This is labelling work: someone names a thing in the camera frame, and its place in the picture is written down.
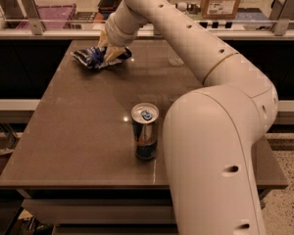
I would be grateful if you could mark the dark open tray box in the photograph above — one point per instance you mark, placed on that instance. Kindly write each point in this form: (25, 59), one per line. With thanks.
(108, 6)

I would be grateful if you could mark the blue chip bag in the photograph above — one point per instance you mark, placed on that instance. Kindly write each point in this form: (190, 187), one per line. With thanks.
(93, 57)

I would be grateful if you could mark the grey table base drawers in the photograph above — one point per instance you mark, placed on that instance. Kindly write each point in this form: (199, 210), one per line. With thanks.
(98, 211)

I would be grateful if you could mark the silver blue energy drink can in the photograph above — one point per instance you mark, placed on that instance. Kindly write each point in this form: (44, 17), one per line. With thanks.
(145, 130)

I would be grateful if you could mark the right metal railing post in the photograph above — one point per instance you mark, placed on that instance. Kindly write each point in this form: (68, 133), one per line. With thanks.
(281, 25)

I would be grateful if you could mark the left metal railing post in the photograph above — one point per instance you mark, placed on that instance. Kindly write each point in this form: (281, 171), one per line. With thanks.
(35, 24)

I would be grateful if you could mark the purple plastic crate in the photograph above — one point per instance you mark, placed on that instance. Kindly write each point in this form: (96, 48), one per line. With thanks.
(52, 17)

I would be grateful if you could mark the cardboard box with label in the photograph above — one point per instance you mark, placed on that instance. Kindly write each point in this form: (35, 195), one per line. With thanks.
(219, 9)

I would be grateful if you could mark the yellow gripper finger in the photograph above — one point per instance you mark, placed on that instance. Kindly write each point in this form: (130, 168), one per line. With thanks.
(103, 39)
(113, 52)

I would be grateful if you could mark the metal railing post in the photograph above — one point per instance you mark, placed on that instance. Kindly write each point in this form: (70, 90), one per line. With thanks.
(281, 25)
(35, 24)

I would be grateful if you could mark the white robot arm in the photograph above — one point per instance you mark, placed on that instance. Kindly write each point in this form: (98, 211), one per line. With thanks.
(208, 133)

